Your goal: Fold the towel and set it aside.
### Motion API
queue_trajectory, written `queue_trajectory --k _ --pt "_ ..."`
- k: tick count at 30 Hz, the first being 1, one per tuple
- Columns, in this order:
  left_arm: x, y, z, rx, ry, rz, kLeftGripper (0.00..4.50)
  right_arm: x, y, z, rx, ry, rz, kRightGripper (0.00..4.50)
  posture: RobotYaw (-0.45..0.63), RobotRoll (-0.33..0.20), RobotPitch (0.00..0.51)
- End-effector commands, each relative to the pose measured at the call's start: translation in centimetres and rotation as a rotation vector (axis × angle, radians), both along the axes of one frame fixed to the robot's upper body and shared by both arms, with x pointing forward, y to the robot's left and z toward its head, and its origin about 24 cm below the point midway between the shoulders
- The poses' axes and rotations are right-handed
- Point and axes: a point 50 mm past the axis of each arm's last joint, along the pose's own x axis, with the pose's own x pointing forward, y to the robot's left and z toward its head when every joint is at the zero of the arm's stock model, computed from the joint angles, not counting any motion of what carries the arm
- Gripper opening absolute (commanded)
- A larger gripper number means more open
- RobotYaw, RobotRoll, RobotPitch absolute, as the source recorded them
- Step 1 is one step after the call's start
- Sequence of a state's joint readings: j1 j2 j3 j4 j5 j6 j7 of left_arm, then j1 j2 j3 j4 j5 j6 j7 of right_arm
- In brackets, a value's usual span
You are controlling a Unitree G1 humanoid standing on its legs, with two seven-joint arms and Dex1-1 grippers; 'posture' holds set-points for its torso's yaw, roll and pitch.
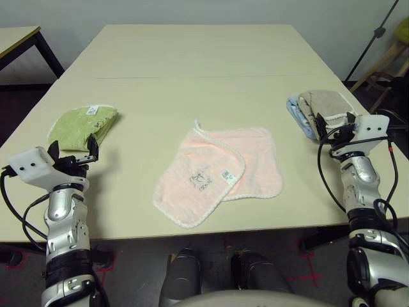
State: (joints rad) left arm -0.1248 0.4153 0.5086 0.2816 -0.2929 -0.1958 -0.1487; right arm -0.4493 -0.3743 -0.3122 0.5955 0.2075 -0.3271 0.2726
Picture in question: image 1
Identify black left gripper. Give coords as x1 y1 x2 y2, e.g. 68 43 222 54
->
47 133 100 180

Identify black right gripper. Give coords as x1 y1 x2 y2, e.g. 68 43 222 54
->
314 111 357 151

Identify pink terry towel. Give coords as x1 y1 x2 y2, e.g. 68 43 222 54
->
152 120 285 230

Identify green folded towel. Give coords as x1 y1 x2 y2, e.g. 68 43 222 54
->
47 104 119 152

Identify beige towel with white trim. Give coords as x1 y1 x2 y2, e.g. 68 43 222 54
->
297 90 359 130

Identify light blue folded towel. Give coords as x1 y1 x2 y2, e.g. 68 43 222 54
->
286 97 318 141

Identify wooden stool green cushion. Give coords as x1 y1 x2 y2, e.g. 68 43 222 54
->
350 19 409 113

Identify black stand pole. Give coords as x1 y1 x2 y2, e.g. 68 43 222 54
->
344 0 402 83

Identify robot right leg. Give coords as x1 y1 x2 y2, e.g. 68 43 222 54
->
231 251 295 295

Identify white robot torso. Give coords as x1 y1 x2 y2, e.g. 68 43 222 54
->
174 289 330 307

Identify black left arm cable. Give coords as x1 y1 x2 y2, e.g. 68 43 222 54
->
0 169 49 253

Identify beige side table black frame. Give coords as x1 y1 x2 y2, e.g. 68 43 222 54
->
0 25 65 86

